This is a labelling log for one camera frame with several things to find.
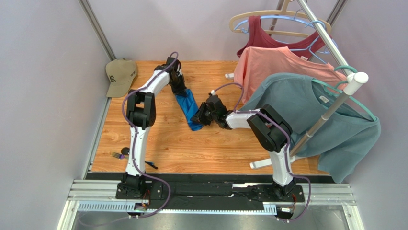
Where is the blue cloth napkin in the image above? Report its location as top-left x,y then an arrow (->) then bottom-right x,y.
176,89 -> 203,131

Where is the black spoon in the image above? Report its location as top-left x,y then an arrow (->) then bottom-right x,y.
121,147 -> 130,156

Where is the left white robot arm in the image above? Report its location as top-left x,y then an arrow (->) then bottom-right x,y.
118,68 -> 186,197

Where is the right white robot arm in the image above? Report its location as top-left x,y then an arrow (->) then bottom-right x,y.
191,102 -> 296,196

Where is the beige baseball cap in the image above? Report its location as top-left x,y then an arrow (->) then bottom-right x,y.
105,59 -> 137,98

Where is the salmon pink t-shirt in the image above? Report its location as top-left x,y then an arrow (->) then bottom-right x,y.
234,46 -> 346,104

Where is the maroon tank top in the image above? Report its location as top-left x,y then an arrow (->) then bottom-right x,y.
237,16 -> 325,58

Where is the black fork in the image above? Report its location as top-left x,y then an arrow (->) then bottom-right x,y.
111,152 -> 158,169

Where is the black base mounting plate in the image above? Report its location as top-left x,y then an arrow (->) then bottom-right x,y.
86,172 -> 306,212

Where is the light blue hanger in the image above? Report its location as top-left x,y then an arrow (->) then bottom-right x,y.
232,16 -> 339,64

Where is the teal green hanger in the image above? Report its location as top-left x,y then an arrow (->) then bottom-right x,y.
312,65 -> 378,121

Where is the beige wooden hanger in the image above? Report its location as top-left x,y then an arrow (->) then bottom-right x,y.
228,0 -> 314,38

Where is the teal t-shirt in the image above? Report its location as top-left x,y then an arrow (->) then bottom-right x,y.
241,73 -> 381,183

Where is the metal clothes rack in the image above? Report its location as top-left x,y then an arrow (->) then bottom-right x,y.
224,0 -> 369,170

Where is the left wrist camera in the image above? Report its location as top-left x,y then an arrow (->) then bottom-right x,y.
154,57 -> 182,75

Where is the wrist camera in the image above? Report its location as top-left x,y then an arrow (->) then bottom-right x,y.
154,57 -> 182,75
206,90 -> 227,111

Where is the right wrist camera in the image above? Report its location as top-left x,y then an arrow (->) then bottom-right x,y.
206,90 -> 227,111

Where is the aluminium frame rail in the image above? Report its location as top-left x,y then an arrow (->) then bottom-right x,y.
67,180 -> 361,222

